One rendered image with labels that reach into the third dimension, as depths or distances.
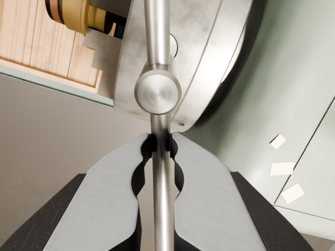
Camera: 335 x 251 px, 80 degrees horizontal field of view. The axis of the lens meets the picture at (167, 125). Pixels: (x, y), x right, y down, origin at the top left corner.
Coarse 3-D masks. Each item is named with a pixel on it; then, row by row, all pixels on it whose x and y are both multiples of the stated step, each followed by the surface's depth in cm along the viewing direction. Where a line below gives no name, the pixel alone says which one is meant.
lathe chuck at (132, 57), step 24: (192, 0) 21; (216, 0) 22; (144, 24) 21; (192, 24) 22; (144, 48) 23; (192, 48) 23; (120, 72) 24; (192, 72) 24; (120, 96) 27; (144, 120) 34
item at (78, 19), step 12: (48, 0) 31; (60, 0) 31; (72, 0) 30; (84, 0) 30; (48, 12) 32; (60, 12) 32; (72, 12) 31; (84, 12) 31; (96, 12) 32; (108, 12) 37; (72, 24) 33; (84, 24) 32; (96, 24) 33; (108, 24) 37; (84, 36) 35
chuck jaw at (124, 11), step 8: (88, 0) 30; (96, 0) 30; (104, 0) 30; (112, 0) 29; (120, 0) 29; (128, 0) 29; (104, 8) 31; (112, 8) 31; (120, 8) 30; (128, 8) 30
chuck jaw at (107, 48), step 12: (96, 36) 34; (108, 36) 34; (96, 48) 34; (108, 48) 34; (120, 48) 34; (96, 60) 35; (108, 60) 35; (108, 72) 35; (108, 84) 36; (108, 96) 36
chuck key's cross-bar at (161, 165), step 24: (144, 0) 9; (168, 0) 9; (168, 24) 9; (168, 48) 10; (168, 120) 12; (168, 144) 12; (168, 168) 13; (168, 192) 13; (168, 216) 14; (168, 240) 14
